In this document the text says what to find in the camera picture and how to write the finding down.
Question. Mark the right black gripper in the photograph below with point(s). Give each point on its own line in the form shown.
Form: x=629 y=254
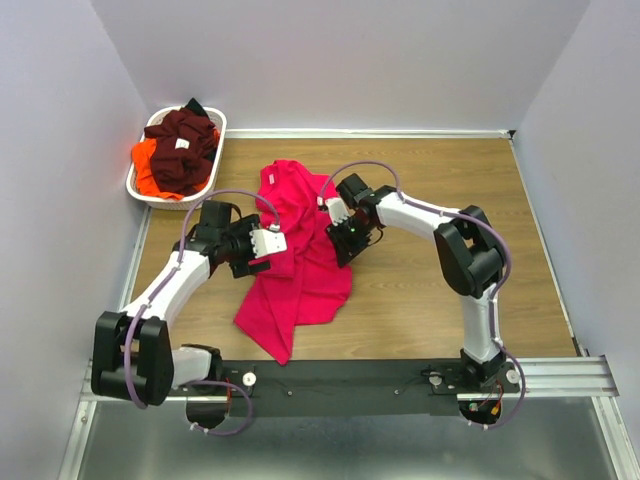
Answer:
x=344 y=249

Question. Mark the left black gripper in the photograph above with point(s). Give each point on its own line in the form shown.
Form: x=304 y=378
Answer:
x=243 y=267

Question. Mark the pink t shirt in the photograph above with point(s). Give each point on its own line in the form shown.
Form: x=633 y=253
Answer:
x=304 y=284

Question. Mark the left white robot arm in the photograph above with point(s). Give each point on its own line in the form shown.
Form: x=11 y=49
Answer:
x=133 y=358

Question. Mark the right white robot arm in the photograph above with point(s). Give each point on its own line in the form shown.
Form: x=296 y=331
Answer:
x=474 y=259

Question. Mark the maroon t shirt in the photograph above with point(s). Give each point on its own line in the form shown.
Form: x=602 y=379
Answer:
x=184 y=153

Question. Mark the orange t shirt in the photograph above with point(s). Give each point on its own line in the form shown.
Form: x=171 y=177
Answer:
x=141 y=156

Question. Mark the black t shirt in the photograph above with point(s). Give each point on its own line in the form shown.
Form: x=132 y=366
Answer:
x=194 y=109

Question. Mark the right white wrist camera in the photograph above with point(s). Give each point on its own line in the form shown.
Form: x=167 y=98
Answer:
x=335 y=208

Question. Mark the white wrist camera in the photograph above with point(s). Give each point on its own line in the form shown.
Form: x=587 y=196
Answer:
x=335 y=208
x=265 y=242

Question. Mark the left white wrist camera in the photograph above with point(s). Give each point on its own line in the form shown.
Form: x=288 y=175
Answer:
x=265 y=242

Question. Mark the back aluminium rail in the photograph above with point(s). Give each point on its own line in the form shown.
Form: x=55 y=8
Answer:
x=327 y=133

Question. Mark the left aluminium rail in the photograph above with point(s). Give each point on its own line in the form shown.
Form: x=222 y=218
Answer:
x=132 y=256

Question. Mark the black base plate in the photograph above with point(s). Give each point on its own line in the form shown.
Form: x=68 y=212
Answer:
x=216 y=409

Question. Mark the front aluminium rail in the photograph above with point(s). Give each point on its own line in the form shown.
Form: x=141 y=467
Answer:
x=532 y=377

